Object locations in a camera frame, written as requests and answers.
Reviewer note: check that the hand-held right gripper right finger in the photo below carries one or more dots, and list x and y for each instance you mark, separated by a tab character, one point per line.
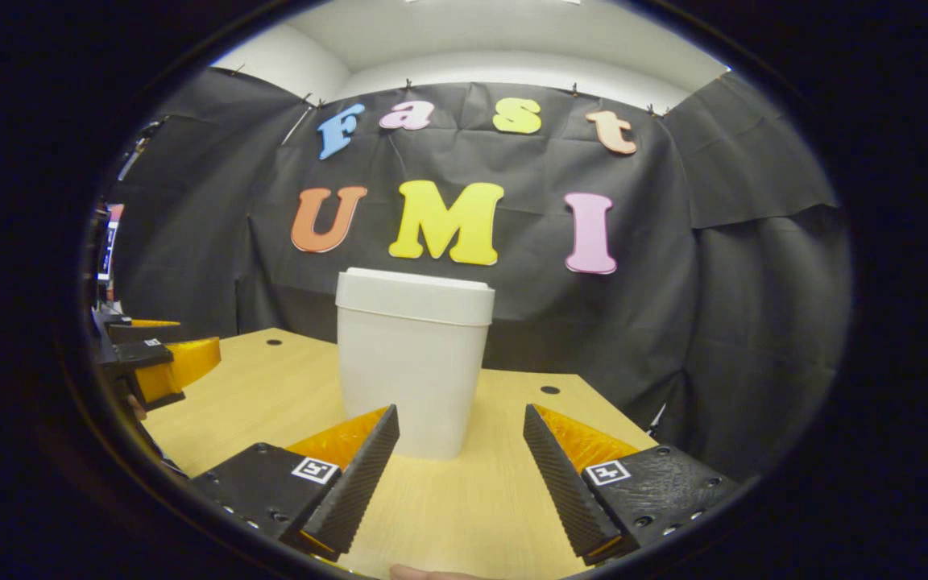
565	491

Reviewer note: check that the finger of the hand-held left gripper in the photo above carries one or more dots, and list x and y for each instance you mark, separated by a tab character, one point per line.
142	330
182	362

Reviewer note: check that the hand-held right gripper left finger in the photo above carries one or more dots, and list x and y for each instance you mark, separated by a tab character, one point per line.
359	483

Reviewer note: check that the white desktop garbage bin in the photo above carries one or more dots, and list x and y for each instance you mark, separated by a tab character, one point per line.
412	379

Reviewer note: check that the wooden desktop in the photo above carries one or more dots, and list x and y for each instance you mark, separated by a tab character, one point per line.
480	499

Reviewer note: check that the computer monitor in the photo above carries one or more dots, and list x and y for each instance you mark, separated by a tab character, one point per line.
109	250

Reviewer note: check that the black backdrop cloth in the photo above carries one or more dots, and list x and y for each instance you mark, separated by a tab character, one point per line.
714	322

